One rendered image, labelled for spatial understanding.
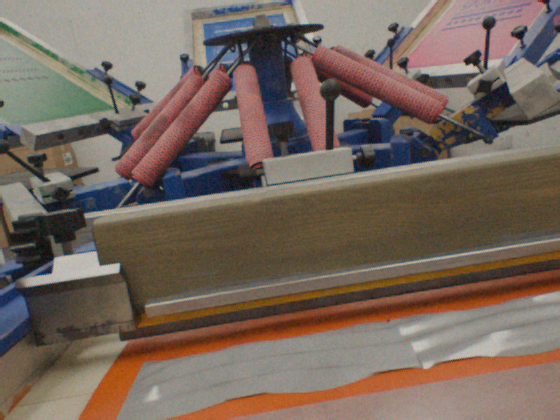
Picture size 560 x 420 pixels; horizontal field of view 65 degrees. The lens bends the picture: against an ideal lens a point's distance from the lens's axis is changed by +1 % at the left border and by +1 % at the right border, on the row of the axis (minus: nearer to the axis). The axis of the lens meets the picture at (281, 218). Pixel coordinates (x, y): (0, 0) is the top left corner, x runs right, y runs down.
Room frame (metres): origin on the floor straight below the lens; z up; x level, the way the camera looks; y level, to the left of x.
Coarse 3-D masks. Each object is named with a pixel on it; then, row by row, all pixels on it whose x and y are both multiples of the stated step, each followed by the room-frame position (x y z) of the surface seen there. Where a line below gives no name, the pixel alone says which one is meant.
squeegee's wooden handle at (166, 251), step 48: (288, 192) 0.32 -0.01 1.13; (336, 192) 0.32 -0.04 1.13; (384, 192) 0.32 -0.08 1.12; (432, 192) 0.32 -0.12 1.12; (480, 192) 0.32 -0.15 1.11; (528, 192) 0.32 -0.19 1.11; (96, 240) 0.31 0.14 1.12; (144, 240) 0.31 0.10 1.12; (192, 240) 0.31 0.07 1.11; (240, 240) 0.31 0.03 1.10; (288, 240) 0.31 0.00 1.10; (336, 240) 0.31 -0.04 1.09; (384, 240) 0.31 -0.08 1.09; (432, 240) 0.31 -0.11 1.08; (480, 240) 0.31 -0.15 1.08; (144, 288) 0.30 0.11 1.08; (192, 288) 0.30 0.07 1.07
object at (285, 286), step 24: (528, 240) 0.31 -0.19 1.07; (552, 240) 0.30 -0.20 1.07; (384, 264) 0.30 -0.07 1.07; (408, 264) 0.30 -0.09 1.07; (432, 264) 0.30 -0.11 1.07; (456, 264) 0.30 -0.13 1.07; (240, 288) 0.29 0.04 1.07; (264, 288) 0.29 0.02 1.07; (288, 288) 0.29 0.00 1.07; (312, 288) 0.29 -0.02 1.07; (168, 312) 0.29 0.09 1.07
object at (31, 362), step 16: (32, 336) 0.28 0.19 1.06; (16, 352) 0.26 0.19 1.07; (32, 352) 0.27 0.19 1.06; (48, 352) 0.29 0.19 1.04; (0, 368) 0.24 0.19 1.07; (16, 368) 0.25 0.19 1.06; (32, 368) 0.27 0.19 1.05; (48, 368) 0.29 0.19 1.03; (0, 384) 0.23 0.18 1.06; (16, 384) 0.25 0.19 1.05; (32, 384) 0.26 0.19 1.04; (0, 400) 0.23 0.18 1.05; (16, 400) 0.24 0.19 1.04; (0, 416) 0.22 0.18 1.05
